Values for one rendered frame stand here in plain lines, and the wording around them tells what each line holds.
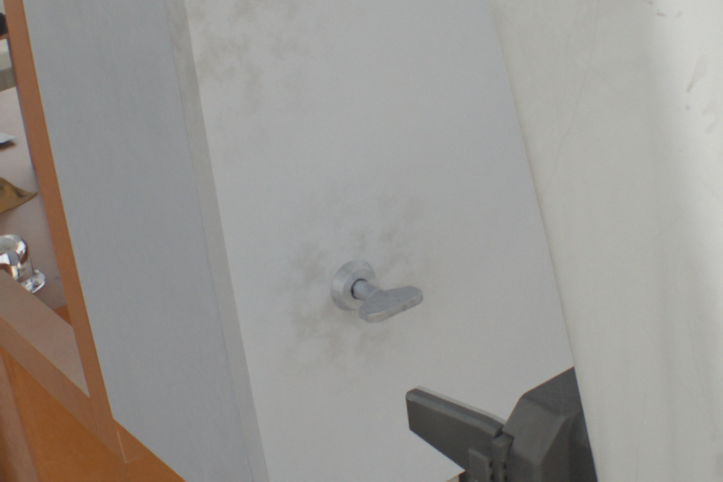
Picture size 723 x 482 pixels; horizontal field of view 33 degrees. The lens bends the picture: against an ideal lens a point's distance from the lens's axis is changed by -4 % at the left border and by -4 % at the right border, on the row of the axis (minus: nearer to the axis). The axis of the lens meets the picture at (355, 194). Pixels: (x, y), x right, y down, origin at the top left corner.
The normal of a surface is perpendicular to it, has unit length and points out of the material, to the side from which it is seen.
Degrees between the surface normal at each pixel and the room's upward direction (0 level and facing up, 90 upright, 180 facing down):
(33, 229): 0
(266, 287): 90
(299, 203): 90
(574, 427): 62
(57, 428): 90
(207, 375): 90
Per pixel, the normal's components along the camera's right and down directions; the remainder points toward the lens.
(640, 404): -0.79, 0.36
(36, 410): 0.65, 0.21
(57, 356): -0.12, -0.92
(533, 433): -0.65, -0.43
